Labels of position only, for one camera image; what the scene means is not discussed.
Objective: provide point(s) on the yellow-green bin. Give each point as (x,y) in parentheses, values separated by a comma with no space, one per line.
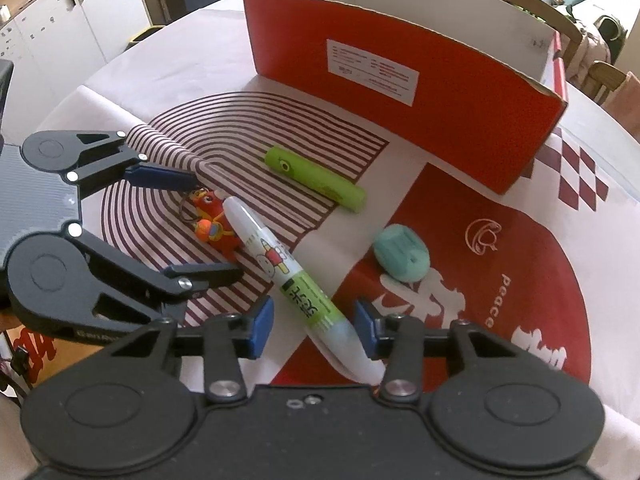
(141,35)

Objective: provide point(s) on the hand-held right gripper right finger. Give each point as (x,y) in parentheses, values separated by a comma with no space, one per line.
(364,330)

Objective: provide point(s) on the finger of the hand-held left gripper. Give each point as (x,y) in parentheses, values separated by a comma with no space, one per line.
(160,176)
(200,274)

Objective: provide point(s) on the wooden chair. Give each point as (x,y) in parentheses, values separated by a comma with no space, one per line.
(535,10)
(607,82)

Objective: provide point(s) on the teal oval eraser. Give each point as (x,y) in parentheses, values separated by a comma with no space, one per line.
(402,255)

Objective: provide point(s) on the red white printed object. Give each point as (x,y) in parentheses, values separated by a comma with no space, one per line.
(22,355)

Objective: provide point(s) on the white cabinet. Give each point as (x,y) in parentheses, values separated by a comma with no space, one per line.
(55,20)

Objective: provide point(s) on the green tube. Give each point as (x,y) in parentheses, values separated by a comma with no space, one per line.
(315,180)

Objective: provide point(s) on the red cardboard box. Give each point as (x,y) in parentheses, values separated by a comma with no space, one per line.
(450,110)

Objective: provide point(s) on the red white printed tablecloth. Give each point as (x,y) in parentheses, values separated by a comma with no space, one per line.
(500,260)

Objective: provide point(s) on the large white green pen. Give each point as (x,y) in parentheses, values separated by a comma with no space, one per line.
(280,270)

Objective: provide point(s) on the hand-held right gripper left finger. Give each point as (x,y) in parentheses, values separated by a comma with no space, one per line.
(260,327)

